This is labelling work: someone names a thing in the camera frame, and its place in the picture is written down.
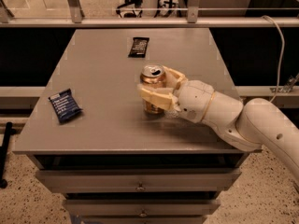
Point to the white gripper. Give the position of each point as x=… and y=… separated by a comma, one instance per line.
x=194, y=101

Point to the orange soda can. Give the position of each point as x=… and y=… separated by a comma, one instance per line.
x=153, y=75

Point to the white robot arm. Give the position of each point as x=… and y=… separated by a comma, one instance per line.
x=244, y=126

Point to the black snack bar wrapper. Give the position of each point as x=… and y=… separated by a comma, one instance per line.
x=139, y=47

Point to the metal railing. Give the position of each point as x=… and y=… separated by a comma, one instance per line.
x=189, y=13

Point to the top grey drawer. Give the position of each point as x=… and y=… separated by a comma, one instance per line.
x=140, y=181

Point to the grey drawer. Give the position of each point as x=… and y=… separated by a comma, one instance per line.
x=141, y=208
x=140, y=181

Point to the grey drawer cabinet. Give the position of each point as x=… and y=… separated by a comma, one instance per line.
x=113, y=132

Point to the black office chair base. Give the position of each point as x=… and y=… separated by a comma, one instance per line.
x=129, y=3

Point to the blue snack bar wrapper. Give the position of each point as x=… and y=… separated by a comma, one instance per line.
x=64, y=105

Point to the lower grey drawer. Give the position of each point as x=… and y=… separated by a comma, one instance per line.
x=141, y=208

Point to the black pole stand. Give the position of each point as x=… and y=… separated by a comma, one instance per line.
x=3, y=153

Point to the metal bracket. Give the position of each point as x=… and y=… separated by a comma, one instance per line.
x=288, y=85

